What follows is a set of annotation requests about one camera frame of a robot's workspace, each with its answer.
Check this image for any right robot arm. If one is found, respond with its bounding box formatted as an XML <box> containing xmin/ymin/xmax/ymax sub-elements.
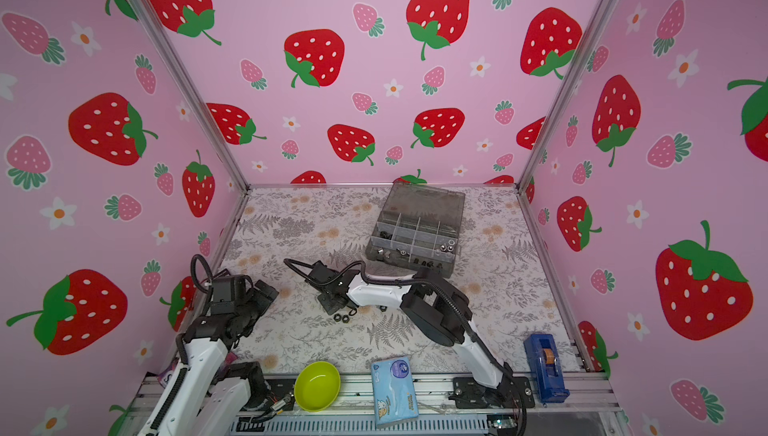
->
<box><xmin>300</xmin><ymin>260</ymin><xmax>520</xmax><ymax>406</ymax></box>

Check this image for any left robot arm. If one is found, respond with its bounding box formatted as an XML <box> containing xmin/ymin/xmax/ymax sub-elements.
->
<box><xmin>139</xmin><ymin>276</ymin><xmax>279</xmax><ymax>435</ymax></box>

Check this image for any lime green bowl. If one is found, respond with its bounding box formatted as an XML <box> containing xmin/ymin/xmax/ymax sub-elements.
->
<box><xmin>294</xmin><ymin>361</ymin><xmax>341</xmax><ymax>412</ymax></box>

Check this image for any purple candy bag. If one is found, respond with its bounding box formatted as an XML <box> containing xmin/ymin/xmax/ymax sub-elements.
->
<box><xmin>157</xmin><ymin>358</ymin><xmax>179</xmax><ymax>388</ymax></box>

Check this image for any grey plastic compartment organizer box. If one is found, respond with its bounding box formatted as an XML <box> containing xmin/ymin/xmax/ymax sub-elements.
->
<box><xmin>365</xmin><ymin>182</ymin><xmax>465</xmax><ymax>279</ymax></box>

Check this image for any blue tissue pack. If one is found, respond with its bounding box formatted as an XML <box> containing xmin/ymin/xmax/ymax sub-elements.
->
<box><xmin>371</xmin><ymin>356</ymin><xmax>419</xmax><ymax>428</ymax></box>

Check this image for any blue tape dispenser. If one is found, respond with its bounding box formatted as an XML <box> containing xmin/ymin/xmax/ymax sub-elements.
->
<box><xmin>524</xmin><ymin>333</ymin><xmax>570</xmax><ymax>404</ymax></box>

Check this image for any aluminium front rail frame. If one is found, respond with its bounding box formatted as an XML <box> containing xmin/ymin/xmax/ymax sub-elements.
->
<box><xmin>223</xmin><ymin>372</ymin><xmax>634</xmax><ymax>435</ymax></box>

